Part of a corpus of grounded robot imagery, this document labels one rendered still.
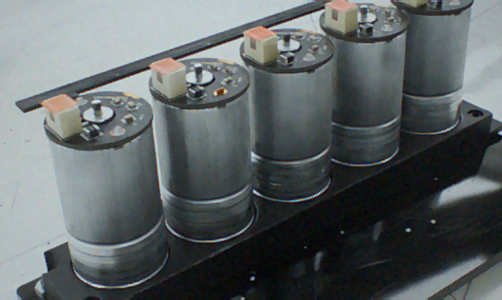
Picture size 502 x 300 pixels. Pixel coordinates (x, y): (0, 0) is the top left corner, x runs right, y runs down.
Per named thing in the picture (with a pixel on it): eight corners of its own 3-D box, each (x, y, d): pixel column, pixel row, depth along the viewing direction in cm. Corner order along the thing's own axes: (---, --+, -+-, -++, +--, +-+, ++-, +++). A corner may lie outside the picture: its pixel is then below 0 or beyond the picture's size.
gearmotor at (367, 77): (413, 170, 25) (426, 17, 22) (356, 200, 24) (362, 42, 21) (358, 140, 27) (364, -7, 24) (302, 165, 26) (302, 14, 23)
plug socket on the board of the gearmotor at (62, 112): (93, 128, 18) (89, 102, 18) (59, 141, 18) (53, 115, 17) (77, 115, 19) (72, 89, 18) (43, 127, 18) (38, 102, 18)
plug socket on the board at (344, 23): (364, 27, 22) (365, 4, 22) (342, 35, 22) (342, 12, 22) (344, 18, 23) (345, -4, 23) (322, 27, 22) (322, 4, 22)
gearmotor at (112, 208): (189, 286, 21) (171, 115, 18) (105, 328, 20) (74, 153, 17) (140, 241, 23) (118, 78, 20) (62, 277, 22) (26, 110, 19)
